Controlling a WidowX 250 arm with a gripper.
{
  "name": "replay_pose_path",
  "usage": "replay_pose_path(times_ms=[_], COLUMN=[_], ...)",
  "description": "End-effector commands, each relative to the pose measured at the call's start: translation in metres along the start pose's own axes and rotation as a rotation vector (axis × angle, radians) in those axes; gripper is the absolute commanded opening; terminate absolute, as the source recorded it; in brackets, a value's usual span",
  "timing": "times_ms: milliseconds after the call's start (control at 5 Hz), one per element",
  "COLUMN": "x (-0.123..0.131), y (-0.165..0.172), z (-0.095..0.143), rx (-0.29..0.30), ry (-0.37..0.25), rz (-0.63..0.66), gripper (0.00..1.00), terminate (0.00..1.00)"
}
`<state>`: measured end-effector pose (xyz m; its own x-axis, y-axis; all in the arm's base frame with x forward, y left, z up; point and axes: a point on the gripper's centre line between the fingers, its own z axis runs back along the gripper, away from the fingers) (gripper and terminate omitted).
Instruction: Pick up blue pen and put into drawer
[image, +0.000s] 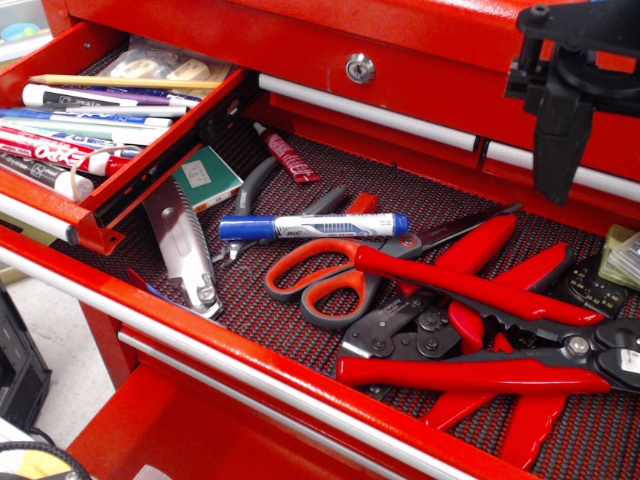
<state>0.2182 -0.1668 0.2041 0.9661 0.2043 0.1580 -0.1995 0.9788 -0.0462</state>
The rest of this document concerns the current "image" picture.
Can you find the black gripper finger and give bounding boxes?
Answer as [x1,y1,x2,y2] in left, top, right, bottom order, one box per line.
[533,79,594,205]

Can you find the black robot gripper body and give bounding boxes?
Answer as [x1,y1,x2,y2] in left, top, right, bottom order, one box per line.
[505,3,639,117]

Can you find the blue BIC marker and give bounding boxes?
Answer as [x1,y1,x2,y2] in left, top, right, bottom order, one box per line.
[219,213,409,240]

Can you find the black red mesh drawer liner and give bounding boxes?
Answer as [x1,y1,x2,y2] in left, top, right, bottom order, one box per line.
[52,119,640,480]

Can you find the large open red drawer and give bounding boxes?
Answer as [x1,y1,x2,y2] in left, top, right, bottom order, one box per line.
[0,119,640,480]

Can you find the purple pen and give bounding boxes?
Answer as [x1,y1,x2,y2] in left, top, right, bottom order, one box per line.
[89,88,201,107]

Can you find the silver pen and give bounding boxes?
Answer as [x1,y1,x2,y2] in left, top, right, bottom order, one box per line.
[46,105,190,118]

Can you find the small open red drawer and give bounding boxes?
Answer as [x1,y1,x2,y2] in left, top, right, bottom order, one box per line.
[0,20,251,256]

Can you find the clear plastic parts box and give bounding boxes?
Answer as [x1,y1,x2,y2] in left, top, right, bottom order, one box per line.
[599,224,639,291]

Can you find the silver cabinet lock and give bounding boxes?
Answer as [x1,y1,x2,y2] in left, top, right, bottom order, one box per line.
[345,53,376,85]

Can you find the small red plastic piece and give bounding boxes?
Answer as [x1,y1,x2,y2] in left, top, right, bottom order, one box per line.
[346,192,379,214]

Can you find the red tool chest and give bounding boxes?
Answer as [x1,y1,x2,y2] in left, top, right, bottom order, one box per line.
[0,0,640,480]

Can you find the red threadlocker tube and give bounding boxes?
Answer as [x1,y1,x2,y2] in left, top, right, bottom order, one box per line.
[253,122,321,184]

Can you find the red and grey scissors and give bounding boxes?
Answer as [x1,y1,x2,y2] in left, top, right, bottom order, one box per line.
[264,202,522,330]

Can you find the green notebook box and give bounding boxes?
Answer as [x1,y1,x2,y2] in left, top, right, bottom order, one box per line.
[173,146,244,213]

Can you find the silver utility knife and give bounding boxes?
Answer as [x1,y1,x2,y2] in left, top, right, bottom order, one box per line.
[143,177,222,319]

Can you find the clear bag of erasers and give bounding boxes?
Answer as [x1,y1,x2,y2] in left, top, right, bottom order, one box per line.
[98,35,236,83]

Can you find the green white marker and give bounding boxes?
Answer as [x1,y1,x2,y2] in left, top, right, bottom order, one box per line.
[1,117,169,146]

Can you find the blue tape piece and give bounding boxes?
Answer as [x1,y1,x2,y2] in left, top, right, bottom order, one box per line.
[127,268,168,301]

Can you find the tan rubber band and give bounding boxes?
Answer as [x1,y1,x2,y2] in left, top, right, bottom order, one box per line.
[70,145,142,202]

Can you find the yellow wooden pencil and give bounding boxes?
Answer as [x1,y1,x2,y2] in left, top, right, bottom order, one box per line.
[29,74,224,90]

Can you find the black capped white marker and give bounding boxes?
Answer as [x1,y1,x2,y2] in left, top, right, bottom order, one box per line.
[22,84,138,107]

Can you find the blue white marker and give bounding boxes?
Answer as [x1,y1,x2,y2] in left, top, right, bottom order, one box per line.
[1,108,173,127]

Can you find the red Expo marker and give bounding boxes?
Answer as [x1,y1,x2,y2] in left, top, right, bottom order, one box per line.
[1,126,129,177]

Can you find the black plastic crate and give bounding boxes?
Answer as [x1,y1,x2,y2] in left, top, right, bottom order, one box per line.
[1,284,52,430]

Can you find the yellow black object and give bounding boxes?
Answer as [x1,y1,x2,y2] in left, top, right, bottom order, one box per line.
[1,441,91,480]

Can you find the silver closed drawer handle right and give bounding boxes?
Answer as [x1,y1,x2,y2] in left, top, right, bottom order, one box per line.
[484,140,639,202]

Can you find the silver closed drawer handle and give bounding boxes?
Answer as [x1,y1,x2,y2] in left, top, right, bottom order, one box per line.
[484,140,639,202]
[258,73,479,152]

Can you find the silver closed drawer handle left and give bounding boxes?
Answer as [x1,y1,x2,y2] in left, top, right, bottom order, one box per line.
[258,73,479,152]

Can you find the red handled wire stripper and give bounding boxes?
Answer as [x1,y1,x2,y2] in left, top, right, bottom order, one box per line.
[335,244,639,395]

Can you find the red handled crimping tool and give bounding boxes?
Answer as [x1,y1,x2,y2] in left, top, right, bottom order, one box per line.
[341,213,575,472]

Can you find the grey handled flush cutters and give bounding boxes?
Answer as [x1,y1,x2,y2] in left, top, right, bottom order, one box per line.
[202,160,349,269]

